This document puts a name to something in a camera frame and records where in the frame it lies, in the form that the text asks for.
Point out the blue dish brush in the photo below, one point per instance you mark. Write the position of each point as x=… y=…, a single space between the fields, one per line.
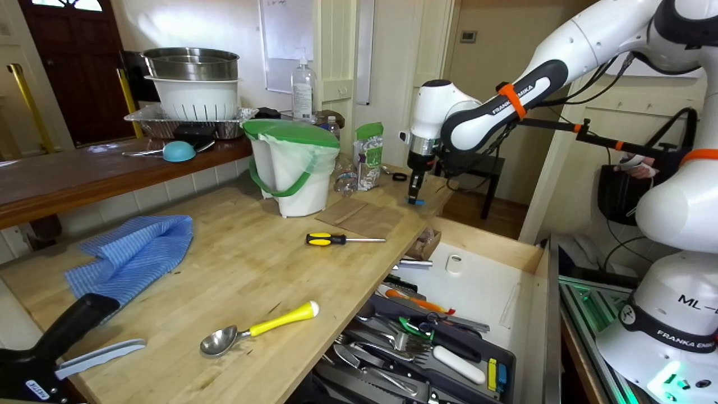
x=177 y=152

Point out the yellow pole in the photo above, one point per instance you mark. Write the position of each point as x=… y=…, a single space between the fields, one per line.
x=129 y=102

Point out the open wooden drawer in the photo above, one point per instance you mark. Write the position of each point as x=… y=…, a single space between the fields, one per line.
x=494 y=299

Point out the metal robot mounting frame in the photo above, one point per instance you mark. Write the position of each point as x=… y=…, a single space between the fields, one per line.
x=595 y=314

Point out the white bin with green lid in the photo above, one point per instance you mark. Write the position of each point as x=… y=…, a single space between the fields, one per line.
x=294 y=175

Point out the blue cloth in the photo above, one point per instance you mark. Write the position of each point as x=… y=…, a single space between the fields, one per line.
x=137 y=249

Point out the clear dish tray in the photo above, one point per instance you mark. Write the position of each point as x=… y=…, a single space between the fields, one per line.
x=149 y=112

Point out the dark brown bar counter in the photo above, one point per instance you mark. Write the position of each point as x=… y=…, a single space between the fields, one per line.
x=91 y=175

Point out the wall light switch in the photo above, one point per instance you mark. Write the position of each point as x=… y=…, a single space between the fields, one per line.
x=469 y=37

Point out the small blue stick object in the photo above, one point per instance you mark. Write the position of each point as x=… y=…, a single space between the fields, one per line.
x=415 y=203

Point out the dark brown door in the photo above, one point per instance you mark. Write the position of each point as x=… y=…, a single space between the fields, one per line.
x=75 y=68

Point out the black mounting rod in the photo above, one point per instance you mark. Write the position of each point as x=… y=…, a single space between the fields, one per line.
x=612 y=143

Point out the large clear bottle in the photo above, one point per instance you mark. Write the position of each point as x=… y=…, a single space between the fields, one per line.
x=303 y=93

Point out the black hanging bag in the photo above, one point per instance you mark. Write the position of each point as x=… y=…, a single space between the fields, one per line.
x=625 y=197

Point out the clear food bag green label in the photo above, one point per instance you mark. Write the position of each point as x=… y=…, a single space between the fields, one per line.
x=368 y=154

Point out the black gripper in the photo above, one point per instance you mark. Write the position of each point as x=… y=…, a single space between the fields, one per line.
x=420 y=165

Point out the wooden butcher block island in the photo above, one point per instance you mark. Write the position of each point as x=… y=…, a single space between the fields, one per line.
x=224 y=276

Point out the black stool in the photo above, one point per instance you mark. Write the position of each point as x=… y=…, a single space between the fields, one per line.
x=478 y=165

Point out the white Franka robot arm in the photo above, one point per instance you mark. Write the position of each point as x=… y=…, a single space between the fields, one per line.
x=583 y=45

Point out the small brown wooden item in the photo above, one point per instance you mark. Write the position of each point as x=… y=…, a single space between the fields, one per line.
x=422 y=246

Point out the white colander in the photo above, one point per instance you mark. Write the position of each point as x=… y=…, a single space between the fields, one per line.
x=195 y=99

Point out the steel pot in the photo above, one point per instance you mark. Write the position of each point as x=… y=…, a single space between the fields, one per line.
x=191 y=63

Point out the small yellow tool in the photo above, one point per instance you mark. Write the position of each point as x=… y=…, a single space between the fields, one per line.
x=491 y=373

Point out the yellow black screwdriver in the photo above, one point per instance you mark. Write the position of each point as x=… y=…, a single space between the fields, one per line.
x=338 y=239

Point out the white wall paper sheet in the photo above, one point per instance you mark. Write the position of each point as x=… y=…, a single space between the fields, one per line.
x=287 y=41

